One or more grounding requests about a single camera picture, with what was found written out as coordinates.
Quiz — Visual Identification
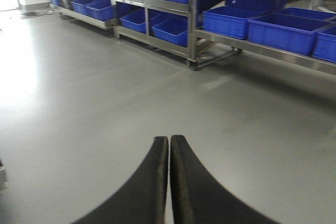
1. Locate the steel rack with blue bins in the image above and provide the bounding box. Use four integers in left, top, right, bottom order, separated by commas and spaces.
56, 0, 335, 75

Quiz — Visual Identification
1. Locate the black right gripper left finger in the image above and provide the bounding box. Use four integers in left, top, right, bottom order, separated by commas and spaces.
74, 136, 168, 224

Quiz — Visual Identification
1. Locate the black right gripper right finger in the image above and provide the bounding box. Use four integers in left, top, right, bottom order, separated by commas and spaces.
170, 135, 275, 223

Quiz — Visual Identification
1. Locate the blue bin on rack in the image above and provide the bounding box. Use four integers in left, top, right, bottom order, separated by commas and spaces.
248, 13, 332, 56
203, 6, 265, 40

